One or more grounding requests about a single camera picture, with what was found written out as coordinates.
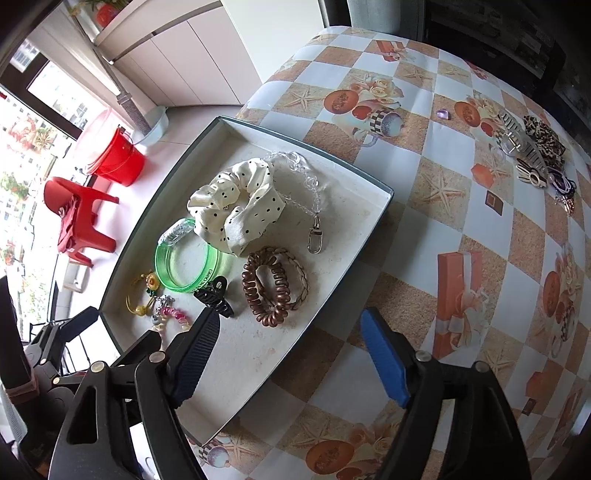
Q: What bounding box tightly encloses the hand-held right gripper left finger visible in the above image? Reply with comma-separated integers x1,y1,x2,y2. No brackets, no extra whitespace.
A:
48,309,221,480

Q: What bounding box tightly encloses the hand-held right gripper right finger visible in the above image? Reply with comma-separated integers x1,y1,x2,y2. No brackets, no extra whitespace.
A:
360,307,529,480

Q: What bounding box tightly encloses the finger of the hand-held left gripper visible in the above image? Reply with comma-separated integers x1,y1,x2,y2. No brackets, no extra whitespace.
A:
28,307,101,365
108,329,163,370

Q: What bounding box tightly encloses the black claw hair clip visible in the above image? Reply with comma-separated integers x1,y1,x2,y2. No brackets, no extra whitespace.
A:
193,276,235,318

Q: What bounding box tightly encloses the white shallow tray box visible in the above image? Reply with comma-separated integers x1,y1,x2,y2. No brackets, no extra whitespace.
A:
99,115,395,446

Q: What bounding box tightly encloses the white polka dot scrunchie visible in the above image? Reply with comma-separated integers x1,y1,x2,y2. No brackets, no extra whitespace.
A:
187,158,287,256

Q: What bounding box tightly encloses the black metal rack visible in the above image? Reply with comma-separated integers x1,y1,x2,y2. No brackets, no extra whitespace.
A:
21,277,93,374

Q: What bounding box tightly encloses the white plastic box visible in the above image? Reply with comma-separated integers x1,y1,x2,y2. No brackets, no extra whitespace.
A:
60,263,90,292

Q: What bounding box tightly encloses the green translucent bangle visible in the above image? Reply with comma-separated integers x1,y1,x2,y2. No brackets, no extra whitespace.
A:
154,217,236,294

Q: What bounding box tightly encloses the red plastic stool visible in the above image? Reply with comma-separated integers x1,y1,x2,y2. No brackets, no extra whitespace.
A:
44,176,120,268

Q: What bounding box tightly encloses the checkered printed tablecloth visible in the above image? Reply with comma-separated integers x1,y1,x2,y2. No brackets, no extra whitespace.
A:
182,25,591,480

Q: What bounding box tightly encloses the red plastic bucket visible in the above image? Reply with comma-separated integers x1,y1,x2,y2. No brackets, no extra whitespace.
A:
85,127,146,188

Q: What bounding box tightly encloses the clear plastic lid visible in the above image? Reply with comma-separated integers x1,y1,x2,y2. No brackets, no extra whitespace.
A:
73,108,122,169

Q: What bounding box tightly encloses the pale blue basin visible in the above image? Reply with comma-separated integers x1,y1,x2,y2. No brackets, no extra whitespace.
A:
136,106,169,147

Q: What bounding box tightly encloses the beige and black hair clip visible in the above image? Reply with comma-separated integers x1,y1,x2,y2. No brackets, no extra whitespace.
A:
515,157,555,190

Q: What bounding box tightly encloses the white cabinet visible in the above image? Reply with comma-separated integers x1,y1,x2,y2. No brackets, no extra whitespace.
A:
92,0,264,109

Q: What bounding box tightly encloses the red flower pot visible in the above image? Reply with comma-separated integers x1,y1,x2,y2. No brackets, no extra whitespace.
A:
92,0,123,28

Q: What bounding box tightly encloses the grey chair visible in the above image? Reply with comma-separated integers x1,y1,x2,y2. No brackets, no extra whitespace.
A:
321,0,426,33

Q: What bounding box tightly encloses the dark wooden furniture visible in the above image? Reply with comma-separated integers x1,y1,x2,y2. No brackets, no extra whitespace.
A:
425,0,591,121

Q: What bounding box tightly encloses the colourful bead bracelet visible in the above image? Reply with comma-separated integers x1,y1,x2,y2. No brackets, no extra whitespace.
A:
150,295,192,333

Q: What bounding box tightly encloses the yellow flower hair tie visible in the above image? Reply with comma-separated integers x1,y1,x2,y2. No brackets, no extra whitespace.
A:
126,270,160,319

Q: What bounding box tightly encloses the brown spiral hair tie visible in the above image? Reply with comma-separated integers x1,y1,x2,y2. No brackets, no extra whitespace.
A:
242,251,291,328

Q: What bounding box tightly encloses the braided cord bracelet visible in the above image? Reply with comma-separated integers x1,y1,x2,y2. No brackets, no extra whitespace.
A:
252,247,308,308

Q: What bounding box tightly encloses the clear crystal bead chain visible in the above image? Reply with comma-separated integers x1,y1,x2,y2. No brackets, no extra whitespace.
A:
263,151,329,254

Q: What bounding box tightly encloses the grey mop handle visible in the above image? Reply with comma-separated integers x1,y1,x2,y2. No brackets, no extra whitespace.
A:
99,46,151,137

